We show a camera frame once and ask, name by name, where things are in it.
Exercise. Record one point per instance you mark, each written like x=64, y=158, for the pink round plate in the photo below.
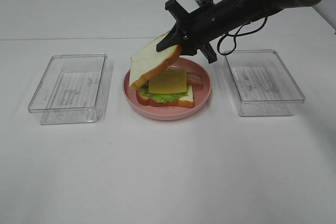
x=168, y=113

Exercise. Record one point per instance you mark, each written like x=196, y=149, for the green lettuce leaf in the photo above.
x=164, y=98

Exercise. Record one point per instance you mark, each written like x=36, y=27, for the toast bread slice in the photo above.
x=181, y=103
x=147, y=62

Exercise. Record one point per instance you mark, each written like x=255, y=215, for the clear plastic tray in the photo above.
x=73, y=89
x=260, y=84

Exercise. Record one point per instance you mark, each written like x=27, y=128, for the right clear plastic tray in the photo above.
x=260, y=84

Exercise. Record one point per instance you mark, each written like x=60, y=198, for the yellow cheese slice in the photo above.
x=168, y=82

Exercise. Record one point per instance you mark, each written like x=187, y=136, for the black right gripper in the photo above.
x=194, y=31

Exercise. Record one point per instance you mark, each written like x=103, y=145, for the pink bacon strip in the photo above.
x=193, y=78

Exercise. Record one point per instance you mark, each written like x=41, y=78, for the left clear plastic tray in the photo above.
x=73, y=89

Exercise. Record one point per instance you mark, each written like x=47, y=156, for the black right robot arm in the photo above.
x=265, y=9

